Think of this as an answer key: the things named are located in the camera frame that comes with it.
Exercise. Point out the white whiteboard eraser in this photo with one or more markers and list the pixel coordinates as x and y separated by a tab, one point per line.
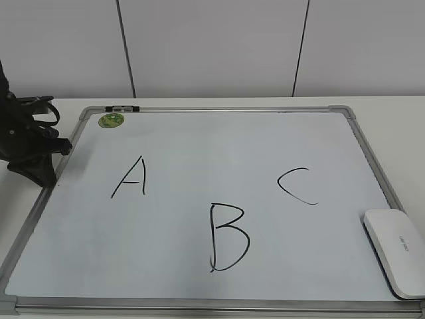
400	249

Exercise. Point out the white whiteboard with grey frame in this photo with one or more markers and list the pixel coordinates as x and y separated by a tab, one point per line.
208	212

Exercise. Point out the black silver hanging clip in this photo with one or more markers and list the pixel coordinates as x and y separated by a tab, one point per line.
122	108

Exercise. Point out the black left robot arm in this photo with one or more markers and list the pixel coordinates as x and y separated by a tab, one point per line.
50	117

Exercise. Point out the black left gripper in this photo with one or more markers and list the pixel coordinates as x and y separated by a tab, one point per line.
20	133

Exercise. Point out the green round magnet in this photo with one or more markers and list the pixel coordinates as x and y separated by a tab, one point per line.
111	120

